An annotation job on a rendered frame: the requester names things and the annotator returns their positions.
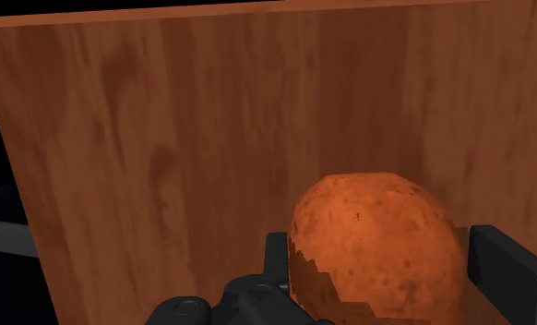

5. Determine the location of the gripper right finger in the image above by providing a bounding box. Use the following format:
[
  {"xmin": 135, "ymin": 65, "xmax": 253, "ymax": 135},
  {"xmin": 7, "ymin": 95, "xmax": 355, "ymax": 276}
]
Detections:
[{"xmin": 467, "ymin": 224, "xmax": 537, "ymax": 325}]

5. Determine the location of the brown wooden table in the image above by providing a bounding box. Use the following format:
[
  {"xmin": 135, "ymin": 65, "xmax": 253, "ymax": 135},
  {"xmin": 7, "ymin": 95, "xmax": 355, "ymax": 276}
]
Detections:
[{"xmin": 0, "ymin": 0, "xmax": 537, "ymax": 325}]

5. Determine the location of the brown potato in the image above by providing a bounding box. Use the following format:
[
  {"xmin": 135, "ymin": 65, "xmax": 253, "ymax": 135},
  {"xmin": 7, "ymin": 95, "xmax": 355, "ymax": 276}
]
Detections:
[{"xmin": 287, "ymin": 172, "xmax": 469, "ymax": 325}]

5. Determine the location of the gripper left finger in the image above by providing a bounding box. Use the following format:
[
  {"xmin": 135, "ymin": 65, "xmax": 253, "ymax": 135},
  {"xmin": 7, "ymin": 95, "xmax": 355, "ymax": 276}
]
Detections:
[{"xmin": 144, "ymin": 232, "xmax": 337, "ymax": 325}]

